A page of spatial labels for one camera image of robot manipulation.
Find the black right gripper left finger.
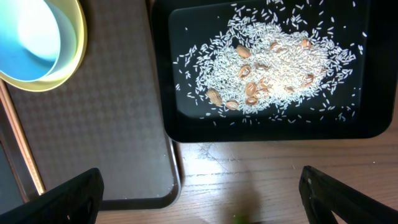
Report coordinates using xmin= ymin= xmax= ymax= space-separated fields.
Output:
xmin=1 ymin=168 xmax=104 ymax=224

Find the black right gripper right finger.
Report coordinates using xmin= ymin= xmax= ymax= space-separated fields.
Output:
xmin=299 ymin=166 xmax=397 ymax=223

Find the wooden chopstick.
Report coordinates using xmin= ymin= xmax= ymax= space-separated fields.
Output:
xmin=1 ymin=80 xmax=45 ymax=195

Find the yellow round plate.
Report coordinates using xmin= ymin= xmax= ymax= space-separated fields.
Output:
xmin=1 ymin=0 xmax=87 ymax=92

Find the light blue bowl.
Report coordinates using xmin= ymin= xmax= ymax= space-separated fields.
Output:
xmin=1 ymin=0 xmax=77 ymax=82

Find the brown serving tray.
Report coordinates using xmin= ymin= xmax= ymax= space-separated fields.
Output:
xmin=8 ymin=0 xmax=181 ymax=210

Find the rice and nuts pile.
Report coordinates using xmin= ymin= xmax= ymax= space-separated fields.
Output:
xmin=169 ymin=1 xmax=369 ymax=126

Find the black rectangular tray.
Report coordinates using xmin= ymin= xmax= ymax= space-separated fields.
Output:
xmin=148 ymin=0 xmax=397 ymax=143

